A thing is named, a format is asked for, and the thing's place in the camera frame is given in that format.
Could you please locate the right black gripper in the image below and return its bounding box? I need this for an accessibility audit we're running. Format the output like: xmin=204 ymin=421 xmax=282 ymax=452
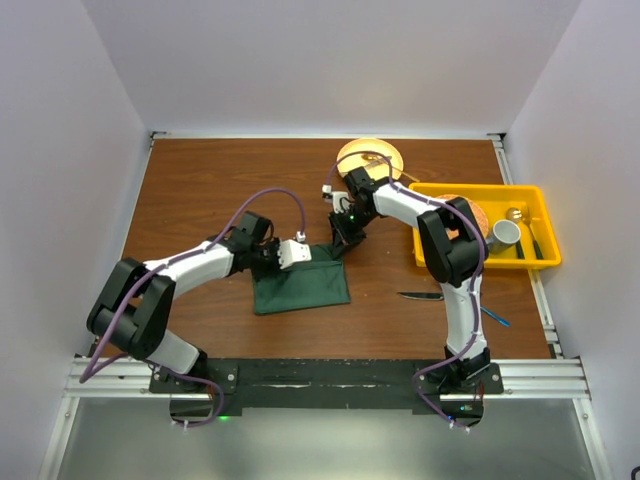
xmin=329 ymin=205 xmax=377 ymax=259

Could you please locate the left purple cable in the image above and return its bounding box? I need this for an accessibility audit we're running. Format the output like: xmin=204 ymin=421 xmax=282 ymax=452
xmin=78 ymin=187 xmax=307 ymax=434

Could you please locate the dark green cloth napkin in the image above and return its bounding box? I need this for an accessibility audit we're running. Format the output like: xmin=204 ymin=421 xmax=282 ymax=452
xmin=252 ymin=244 xmax=351 ymax=316

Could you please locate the silver fork on plate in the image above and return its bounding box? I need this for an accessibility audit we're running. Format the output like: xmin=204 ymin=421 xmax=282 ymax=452
xmin=361 ymin=154 xmax=392 ymax=164

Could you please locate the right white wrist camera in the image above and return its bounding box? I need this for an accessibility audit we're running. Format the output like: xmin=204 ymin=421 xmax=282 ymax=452
xmin=321 ymin=184 xmax=352 ymax=214

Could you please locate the grey mug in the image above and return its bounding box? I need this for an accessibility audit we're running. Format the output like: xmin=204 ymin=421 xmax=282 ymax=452
xmin=486 ymin=219 xmax=521 ymax=254

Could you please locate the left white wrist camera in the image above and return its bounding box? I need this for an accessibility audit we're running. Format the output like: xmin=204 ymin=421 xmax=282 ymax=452
xmin=277 ymin=231 xmax=312 ymax=270

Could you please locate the gold spoon in bin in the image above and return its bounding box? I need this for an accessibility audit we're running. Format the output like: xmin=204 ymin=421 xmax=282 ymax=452
xmin=506 ymin=207 xmax=535 ymax=239

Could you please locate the orange woven coaster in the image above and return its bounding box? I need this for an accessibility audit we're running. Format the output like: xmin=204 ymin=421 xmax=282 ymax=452
xmin=437 ymin=194 xmax=489 ymax=237

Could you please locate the yellow round plate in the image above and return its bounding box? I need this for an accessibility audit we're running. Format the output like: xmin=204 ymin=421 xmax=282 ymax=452
xmin=337 ymin=138 xmax=404 ymax=180

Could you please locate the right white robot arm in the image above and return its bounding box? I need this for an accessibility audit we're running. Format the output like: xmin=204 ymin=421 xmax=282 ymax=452
xmin=322 ymin=167 xmax=491 ymax=393

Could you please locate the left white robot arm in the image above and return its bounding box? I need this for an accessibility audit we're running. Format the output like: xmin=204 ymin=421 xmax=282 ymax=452
xmin=81 ymin=212 xmax=280 ymax=392

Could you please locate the yellow plastic bin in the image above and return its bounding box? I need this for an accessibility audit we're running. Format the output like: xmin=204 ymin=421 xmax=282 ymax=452
xmin=409 ymin=182 xmax=562 ymax=270

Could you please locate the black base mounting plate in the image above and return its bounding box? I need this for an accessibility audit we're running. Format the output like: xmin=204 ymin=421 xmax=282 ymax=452
xmin=149 ymin=357 xmax=505 ymax=420

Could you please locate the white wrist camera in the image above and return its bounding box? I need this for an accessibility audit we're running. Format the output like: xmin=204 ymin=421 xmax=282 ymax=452
xmin=277 ymin=231 xmax=312 ymax=270
xmin=321 ymin=184 xmax=352 ymax=214

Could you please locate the aluminium frame rail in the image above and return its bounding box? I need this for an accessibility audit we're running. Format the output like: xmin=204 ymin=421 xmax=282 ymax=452
xmin=63 ymin=358 xmax=591 ymax=400

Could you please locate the dark handled utensil in bin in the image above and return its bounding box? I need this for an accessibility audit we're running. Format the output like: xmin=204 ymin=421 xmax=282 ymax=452
xmin=527 ymin=217 xmax=545 ymax=260

